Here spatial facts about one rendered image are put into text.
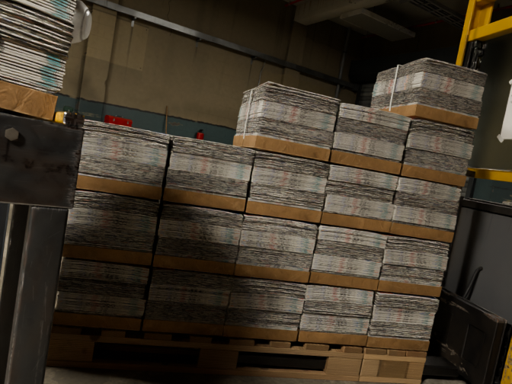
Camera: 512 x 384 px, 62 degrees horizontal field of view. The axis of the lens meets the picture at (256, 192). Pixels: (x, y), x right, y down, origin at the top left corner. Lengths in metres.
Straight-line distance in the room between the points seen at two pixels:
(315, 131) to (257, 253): 0.49
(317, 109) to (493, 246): 1.17
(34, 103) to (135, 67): 7.54
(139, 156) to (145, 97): 6.91
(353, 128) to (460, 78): 0.49
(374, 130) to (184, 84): 7.14
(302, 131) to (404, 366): 1.05
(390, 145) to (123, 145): 0.97
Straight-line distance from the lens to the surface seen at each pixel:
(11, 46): 0.83
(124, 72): 8.28
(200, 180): 1.47
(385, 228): 1.72
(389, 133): 1.69
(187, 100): 8.61
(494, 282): 2.30
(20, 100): 0.82
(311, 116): 1.57
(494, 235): 2.32
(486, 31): 2.50
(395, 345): 1.91
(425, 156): 1.78
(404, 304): 1.86
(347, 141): 1.61
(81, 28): 1.66
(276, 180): 1.53
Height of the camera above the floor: 0.80
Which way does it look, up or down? 4 degrees down
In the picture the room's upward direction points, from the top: 10 degrees clockwise
